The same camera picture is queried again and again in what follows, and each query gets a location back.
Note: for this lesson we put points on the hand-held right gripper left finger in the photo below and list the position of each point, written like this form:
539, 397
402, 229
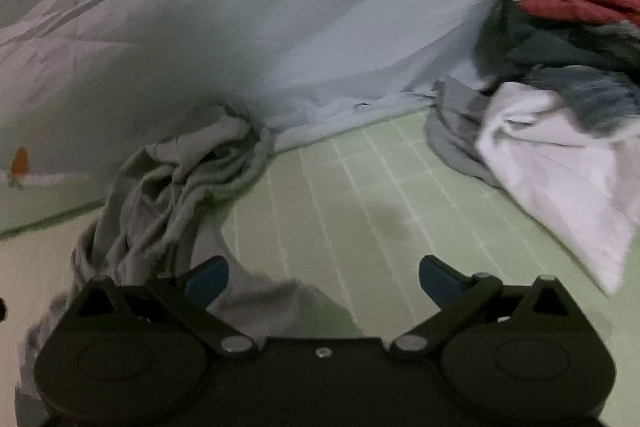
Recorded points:
207, 282

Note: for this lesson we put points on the grey cloth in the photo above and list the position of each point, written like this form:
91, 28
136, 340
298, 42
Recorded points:
450, 132

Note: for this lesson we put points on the light blue carrot-print sheet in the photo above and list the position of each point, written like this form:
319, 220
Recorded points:
300, 7

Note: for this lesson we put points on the faded denim garment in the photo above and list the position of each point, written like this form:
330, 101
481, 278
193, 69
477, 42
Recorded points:
590, 92

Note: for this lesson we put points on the white shirt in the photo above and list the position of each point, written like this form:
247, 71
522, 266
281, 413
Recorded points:
550, 167

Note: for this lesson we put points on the red cloth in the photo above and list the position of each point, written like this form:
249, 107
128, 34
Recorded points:
575, 7

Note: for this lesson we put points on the light grey garment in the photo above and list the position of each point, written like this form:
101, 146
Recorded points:
165, 187

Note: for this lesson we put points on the dark green cloth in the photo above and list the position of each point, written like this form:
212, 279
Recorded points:
530, 42

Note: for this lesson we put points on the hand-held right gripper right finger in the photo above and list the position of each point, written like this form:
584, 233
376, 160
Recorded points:
440, 284

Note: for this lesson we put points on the green checked mat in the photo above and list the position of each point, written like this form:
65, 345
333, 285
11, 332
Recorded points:
360, 207

